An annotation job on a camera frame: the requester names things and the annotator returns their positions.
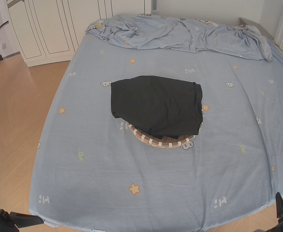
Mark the black shirt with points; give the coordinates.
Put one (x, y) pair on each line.
(156, 105)

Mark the round woven basket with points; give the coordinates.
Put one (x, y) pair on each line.
(160, 141)

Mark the bed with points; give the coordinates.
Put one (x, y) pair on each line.
(160, 129)

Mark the pale blue quilt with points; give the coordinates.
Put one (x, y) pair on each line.
(180, 35)

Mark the white wardrobe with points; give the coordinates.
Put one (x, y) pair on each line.
(59, 20)

